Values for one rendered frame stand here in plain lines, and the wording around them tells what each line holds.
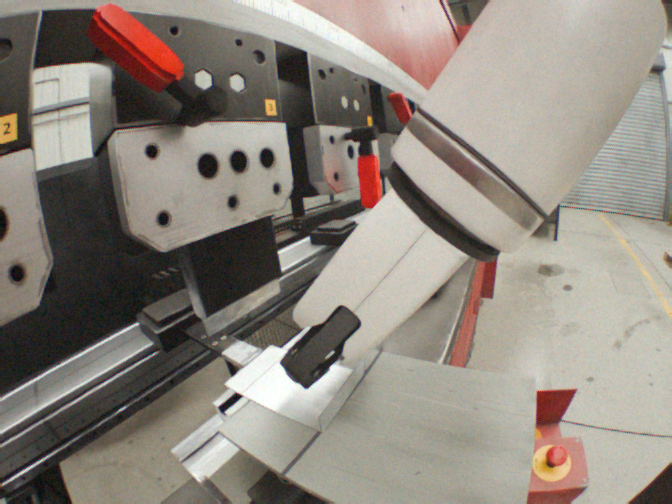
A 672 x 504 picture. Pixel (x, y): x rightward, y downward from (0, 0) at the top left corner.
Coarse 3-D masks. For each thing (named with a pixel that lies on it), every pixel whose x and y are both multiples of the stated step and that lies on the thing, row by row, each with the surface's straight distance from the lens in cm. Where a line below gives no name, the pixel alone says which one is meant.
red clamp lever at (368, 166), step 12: (348, 132) 34; (360, 132) 33; (372, 132) 32; (360, 144) 33; (360, 156) 33; (372, 156) 33; (360, 168) 33; (372, 168) 32; (360, 180) 33; (372, 180) 32; (360, 192) 34; (372, 192) 32; (372, 204) 33
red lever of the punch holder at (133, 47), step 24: (96, 24) 17; (120, 24) 16; (120, 48) 16; (144, 48) 16; (168, 48) 17; (144, 72) 16; (168, 72) 16; (192, 96) 17; (216, 96) 16; (192, 120) 18
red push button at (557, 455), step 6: (552, 450) 51; (558, 450) 52; (564, 450) 52; (546, 456) 51; (552, 456) 51; (558, 456) 51; (564, 456) 52; (546, 462) 53; (552, 462) 51; (558, 462) 51; (564, 462) 52
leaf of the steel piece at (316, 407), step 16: (272, 368) 33; (336, 368) 31; (256, 384) 32; (272, 384) 31; (288, 384) 31; (320, 384) 30; (336, 384) 30; (352, 384) 28; (256, 400) 30; (272, 400) 29; (288, 400) 29; (304, 400) 29; (320, 400) 28; (336, 400) 26; (288, 416) 28; (304, 416) 27; (320, 416) 24
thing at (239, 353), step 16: (160, 304) 51; (176, 304) 49; (144, 320) 50; (160, 320) 45; (176, 320) 46; (192, 320) 47; (160, 336) 45; (176, 336) 46; (192, 336) 44; (224, 336) 41; (224, 352) 38; (240, 352) 37; (256, 352) 36
